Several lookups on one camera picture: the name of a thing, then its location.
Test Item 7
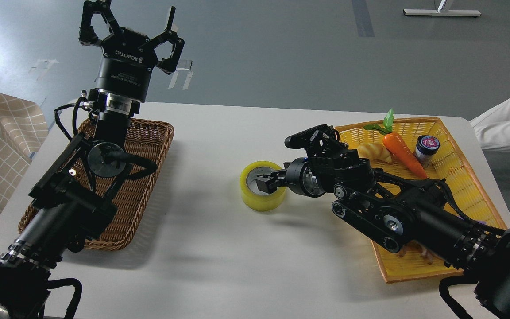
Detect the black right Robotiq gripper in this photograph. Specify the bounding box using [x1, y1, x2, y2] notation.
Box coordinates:
[255, 157, 322, 198]

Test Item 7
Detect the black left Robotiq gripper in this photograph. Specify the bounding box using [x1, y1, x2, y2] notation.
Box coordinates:
[78, 0, 185, 103]

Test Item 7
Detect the yellow tape roll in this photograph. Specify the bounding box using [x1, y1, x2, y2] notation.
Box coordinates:
[239, 161, 286, 212]

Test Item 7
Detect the yellow plastic woven tray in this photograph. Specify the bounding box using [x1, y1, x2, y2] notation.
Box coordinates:
[334, 117, 508, 284]

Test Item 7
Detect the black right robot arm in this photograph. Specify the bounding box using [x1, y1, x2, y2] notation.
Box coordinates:
[253, 124, 510, 319]

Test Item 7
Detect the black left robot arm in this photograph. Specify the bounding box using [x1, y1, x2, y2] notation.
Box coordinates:
[0, 0, 185, 319]

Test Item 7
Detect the toy croissant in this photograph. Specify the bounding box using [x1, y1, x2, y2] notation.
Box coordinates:
[356, 143, 393, 163]

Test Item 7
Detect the orange toy carrot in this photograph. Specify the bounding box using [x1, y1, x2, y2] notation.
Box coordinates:
[363, 108, 428, 179]

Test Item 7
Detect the brown wicker basket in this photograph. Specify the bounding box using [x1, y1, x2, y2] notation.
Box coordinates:
[18, 118, 174, 252]

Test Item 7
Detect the small dark jar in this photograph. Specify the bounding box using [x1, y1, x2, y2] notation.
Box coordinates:
[413, 135, 440, 168]

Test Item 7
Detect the purple foam block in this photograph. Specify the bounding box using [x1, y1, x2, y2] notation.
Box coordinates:
[458, 213, 487, 226]

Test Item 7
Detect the white metal stand base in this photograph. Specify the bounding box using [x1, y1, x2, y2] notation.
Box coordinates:
[403, 0, 481, 18]

